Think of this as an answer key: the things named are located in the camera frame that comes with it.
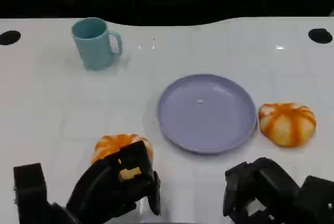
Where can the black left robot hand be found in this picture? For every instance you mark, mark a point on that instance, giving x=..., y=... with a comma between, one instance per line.
x=99, y=182

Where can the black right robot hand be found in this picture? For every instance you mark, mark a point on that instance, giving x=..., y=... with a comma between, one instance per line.
x=266, y=182

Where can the orange white toy bread roll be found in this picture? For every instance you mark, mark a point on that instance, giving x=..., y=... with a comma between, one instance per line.
x=287, y=124
x=112, y=143

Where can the lilac plate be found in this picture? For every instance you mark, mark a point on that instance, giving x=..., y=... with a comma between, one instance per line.
x=206, y=114

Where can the pale green mug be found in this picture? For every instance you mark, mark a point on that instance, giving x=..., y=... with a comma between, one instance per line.
x=91, y=46

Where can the black round table grommet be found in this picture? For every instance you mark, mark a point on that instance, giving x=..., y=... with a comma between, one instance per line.
x=320, y=36
x=10, y=37

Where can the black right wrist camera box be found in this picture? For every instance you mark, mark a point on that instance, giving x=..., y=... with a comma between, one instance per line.
x=318, y=198

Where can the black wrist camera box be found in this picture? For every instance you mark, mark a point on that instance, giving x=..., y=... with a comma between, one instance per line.
x=30, y=184
x=318, y=198

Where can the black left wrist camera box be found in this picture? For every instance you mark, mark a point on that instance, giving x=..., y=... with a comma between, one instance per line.
x=30, y=184

